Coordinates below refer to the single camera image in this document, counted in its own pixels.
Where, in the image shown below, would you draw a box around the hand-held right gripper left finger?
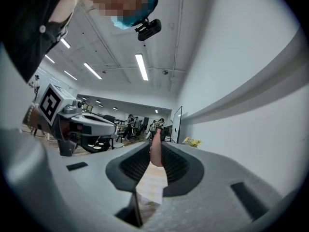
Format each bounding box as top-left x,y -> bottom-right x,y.
44,140 -> 152,232

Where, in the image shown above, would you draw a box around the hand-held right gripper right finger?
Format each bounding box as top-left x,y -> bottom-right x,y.
144,141 -> 284,232

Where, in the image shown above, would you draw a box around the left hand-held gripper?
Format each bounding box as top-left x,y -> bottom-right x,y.
38,83 -> 117,157

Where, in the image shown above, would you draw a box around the pink shrimp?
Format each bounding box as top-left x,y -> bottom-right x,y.
149,129 -> 164,168

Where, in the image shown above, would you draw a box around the person's left forearm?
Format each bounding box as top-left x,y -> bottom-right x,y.
22,103 -> 53,137

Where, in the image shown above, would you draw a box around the person's left hand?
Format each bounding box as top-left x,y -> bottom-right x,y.
59,119 -> 71,141

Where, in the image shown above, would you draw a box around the yellow flowers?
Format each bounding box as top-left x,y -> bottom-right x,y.
182,136 -> 202,148

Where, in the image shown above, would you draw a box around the whiteboard on stand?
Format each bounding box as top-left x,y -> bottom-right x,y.
170,106 -> 183,144

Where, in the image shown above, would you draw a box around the person's black shirt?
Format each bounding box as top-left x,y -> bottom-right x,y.
0,0 -> 74,83

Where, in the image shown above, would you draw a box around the white ceiling pipe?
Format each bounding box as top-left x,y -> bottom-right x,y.
168,0 -> 184,93

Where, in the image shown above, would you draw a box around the blue hair cap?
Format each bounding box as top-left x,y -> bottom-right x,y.
110,0 -> 159,30

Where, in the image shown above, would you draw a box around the person's head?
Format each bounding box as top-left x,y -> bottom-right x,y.
91,0 -> 151,18

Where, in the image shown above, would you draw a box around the person's neck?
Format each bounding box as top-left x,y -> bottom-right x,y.
48,0 -> 102,24

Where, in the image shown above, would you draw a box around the white bead bracelet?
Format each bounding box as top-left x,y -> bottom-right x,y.
27,103 -> 37,133

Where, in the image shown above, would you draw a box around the black head camera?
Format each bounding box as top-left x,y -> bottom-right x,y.
134,18 -> 162,42

